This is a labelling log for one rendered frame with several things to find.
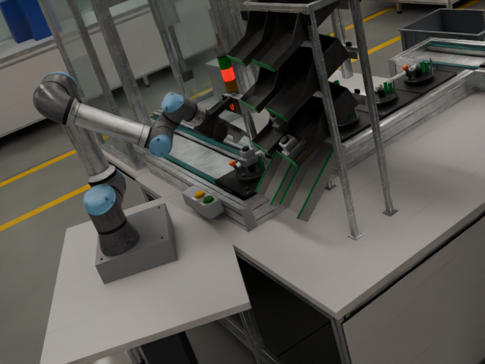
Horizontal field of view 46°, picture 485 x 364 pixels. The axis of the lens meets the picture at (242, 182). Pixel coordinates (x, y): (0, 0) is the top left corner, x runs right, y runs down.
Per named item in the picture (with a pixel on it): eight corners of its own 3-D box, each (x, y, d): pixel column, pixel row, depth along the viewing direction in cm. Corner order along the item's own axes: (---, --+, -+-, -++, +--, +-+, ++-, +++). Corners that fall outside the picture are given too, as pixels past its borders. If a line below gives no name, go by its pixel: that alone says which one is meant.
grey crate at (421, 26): (481, 72, 345) (478, 35, 335) (401, 62, 395) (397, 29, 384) (524, 46, 362) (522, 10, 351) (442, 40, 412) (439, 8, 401)
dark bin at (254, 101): (259, 113, 185) (245, 98, 182) (242, 104, 197) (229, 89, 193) (318, 51, 186) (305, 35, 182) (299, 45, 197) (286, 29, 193)
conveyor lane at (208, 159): (253, 220, 223) (247, 198, 219) (160, 167, 290) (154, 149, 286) (309, 186, 235) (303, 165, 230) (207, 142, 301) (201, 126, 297)
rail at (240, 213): (247, 232, 217) (240, 209, 212) (150, 172, 288) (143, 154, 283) (259, 225, 219) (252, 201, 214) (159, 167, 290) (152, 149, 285)
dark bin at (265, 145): (271, 157, 193) (258, 143, 189) (254, 145, 204) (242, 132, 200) (328, 96, 194) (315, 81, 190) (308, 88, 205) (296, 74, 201)
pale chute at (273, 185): (280, 209, 201) (270, 204, 199) (264, 195, 212) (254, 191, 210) (317, 136, 197) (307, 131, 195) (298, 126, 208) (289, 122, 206)
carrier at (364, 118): (343, 144, 239) (337, 117, 233) (306, 133, 258) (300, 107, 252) (383, 120, 248) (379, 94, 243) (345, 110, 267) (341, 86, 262)
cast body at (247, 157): (246, 167, 227) (242, 152, 224) (240, 165, 231) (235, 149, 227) (263, 158, 230) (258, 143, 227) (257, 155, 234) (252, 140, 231)
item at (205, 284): (41, 378, 182) (37, 372, 180) (68, 233, 261) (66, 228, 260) (252, 308, 184) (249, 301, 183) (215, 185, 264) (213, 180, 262)
